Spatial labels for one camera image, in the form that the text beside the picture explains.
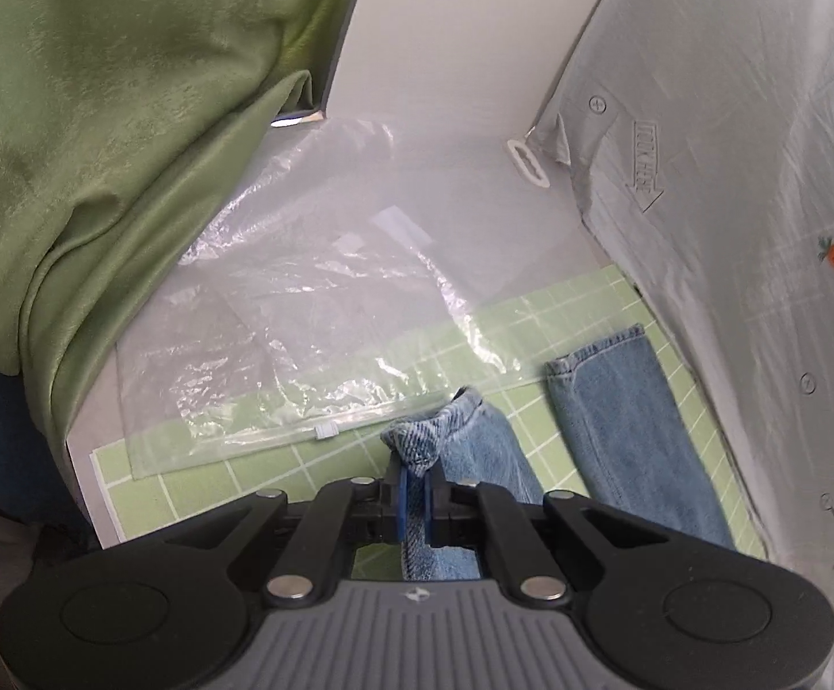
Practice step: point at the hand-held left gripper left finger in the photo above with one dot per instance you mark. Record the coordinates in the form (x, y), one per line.
(401, 510)

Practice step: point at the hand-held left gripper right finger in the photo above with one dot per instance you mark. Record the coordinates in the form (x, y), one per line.
(429, 514)

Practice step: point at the blue denim jeans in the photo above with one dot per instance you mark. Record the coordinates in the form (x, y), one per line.
(625, 431)

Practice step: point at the clear zip plastic bag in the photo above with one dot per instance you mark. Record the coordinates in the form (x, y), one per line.
(273, 374)

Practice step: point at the green grid cutting mat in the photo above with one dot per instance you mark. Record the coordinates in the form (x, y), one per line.
(532, 345)

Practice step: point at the crumpled clear plastic sheet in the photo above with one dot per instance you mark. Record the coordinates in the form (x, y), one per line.
(359, 208)

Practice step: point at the white plastic clip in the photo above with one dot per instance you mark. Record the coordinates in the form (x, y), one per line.
(529, 162)

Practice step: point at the dark blue cloth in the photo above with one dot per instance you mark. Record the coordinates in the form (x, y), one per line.
(7, 438)

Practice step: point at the grey carrot printed sheet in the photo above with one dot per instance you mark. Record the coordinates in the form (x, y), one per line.
(747, 266)

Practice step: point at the white board panel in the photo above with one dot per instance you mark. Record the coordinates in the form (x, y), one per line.
(452, 36)

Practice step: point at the green curtain cloth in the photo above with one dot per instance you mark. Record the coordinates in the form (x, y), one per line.
(108, 129)

